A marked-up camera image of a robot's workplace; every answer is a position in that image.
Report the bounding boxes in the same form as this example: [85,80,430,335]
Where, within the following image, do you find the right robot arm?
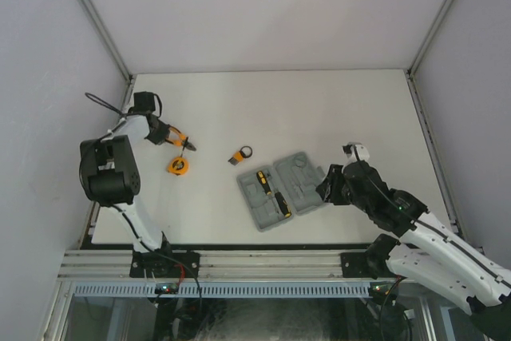
[316,161,510,340]

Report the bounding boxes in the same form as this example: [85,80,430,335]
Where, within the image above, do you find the aluminium front rail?
[57,248,492,280]

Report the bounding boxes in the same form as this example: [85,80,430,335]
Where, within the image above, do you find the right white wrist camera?
[343,142,370,165]

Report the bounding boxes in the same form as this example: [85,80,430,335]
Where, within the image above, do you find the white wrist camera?
[343,142,370,165]
[130,91,156,114]

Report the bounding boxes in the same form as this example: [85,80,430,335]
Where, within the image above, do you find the right aluminium frame post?
[406,0,480,78]

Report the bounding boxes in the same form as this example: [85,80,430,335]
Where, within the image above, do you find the slotted grey cable duct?
[74,281,371,299]

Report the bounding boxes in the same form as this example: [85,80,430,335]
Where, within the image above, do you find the hex key set orange holder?
[228,145,253,165]

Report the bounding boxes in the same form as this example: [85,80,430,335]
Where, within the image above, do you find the left camera black cable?
[84,91,164,254]

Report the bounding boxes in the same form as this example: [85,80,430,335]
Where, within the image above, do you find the left aluminium frame post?
[77,0,133,84]

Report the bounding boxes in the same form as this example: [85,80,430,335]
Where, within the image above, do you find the orange handled pliers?
[165,125,196,152]

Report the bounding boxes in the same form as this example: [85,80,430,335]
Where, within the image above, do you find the small black screwdriver bit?
[180,137,188,157]

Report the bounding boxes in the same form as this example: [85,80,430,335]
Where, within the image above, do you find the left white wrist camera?
[130,91,156,114]

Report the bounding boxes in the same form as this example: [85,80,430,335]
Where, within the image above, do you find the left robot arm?
[78,115,175,277]

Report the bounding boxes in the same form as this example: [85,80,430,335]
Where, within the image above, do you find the orange tape measure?
[167,157,189,176]

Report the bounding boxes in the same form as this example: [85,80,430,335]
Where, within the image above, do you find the black yellow screwdriver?
[256,170,272,195]
[267,192,292,218]

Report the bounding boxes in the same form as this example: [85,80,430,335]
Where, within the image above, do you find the grey plastic tool case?
[236,152,326,232]

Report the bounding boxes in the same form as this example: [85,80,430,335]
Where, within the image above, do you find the aluminium frame post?
[77,0,133,84]
[406,0,480,78]

